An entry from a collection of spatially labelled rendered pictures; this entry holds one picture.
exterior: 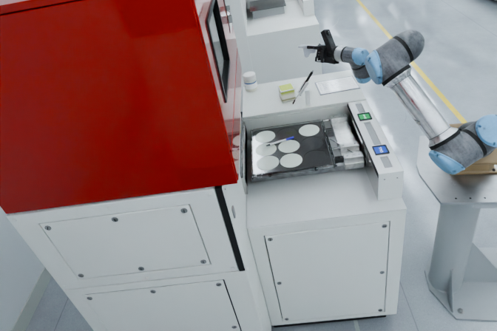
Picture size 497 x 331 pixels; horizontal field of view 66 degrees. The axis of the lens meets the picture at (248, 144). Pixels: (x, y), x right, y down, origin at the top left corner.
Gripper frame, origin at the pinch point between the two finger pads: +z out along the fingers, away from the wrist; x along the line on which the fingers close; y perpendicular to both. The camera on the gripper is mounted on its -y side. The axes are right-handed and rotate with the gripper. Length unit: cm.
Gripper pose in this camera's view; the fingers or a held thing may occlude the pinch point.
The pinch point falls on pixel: (308, 44)
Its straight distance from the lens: 206.3
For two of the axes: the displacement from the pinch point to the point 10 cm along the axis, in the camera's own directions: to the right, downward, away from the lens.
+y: -0.2, 9.4, 3.5
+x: 7.9, -2.0, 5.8
